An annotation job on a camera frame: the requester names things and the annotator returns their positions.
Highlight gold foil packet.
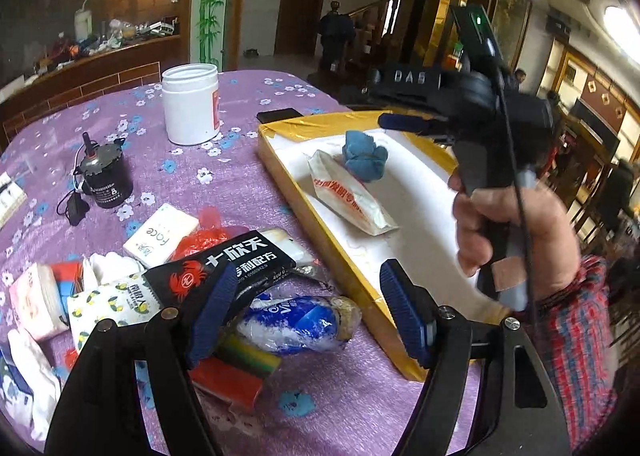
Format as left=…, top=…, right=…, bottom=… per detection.
left=336, top=296, right=364, bottom=339

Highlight wooden counter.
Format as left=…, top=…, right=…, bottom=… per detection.
left=0, top=33, right=182, bottom=137

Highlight white plastic jar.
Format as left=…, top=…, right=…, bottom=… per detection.
left=161, top=63, right=221, bottom=146

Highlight white plastic jug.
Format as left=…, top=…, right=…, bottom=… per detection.
left=74, top=0, right=94, bottom=42

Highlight pink tissue pack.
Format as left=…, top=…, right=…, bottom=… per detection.
left=9, top=263, right=71, bottom=342

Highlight purple floral tablecloth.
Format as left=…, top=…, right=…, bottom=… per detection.
left=0, top=70, right=482, bottom=456

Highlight white paper bag red print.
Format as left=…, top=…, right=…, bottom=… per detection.
left=306, top=150, right=400, bottom=237

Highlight blue cloth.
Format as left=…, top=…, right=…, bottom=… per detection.
left=341, top=131, right=390, bottom=183

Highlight black crab print packet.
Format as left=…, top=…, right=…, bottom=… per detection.
left=142, top=236, right=297, bottom=323

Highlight small black adapter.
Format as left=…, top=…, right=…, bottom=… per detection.
left=56, top=191, right=91, bottom=227

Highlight small red packet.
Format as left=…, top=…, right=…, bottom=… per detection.
left=50, top=263, right=87, bottom=311

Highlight yellow cardboard box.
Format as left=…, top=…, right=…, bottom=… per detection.
left=257, top=110, right=512, bottom=383

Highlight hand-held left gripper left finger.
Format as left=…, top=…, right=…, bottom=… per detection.
left=45, top=262, right=241, bottom=456

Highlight blue floral tissue pack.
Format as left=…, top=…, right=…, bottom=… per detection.
left=0, top=351, right=32, bottom=418

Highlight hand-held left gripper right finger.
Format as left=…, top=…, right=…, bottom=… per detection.
left=379, top=259, right=572, bottom=456

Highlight black phone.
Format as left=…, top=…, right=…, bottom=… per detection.
left=256, top=108, right=301, bottom=125

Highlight clear-wrapped cream pack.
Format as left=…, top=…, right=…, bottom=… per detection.
left=260, top=228, right=322, bottom=267

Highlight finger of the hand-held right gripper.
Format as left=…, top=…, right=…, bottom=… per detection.
left=377, top=112, right=453, bottom=137

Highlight bamboo painted pillar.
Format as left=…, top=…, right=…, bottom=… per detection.
left=190, top=0, right=234, bottom=72

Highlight brown wooden door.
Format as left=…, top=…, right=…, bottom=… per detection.
left=274, top=0, right=330, bottom=57

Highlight round ceiling light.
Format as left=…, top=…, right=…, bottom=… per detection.
left=602, top=6, right=640, bottom=42

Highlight white paper booklet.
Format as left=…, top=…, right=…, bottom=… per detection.
left=0, top=171, right=29, bottom=229

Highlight white plastic wrappers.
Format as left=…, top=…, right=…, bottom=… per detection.
left=7, top=328, right=64, bottom=443

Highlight person's right hand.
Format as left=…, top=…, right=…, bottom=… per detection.
left=447, top=171, right=584, bottom=301

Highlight red plastic bag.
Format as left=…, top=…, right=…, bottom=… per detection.
left=172, top=207, right=237, bottom=261

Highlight lemon print tissue pack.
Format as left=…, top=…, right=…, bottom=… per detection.
left=66, top=273, right=167, bottom=353

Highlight black cylindrical motor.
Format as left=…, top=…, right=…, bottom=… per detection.
left=75, top=132, right=134, bottom=209

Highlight yellow green sponge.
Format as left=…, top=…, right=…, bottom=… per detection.
left=217, top=333, right=284, bottom=378

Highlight person's right forearm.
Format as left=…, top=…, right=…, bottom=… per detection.
left=512, top=256, right=623, bottom=454

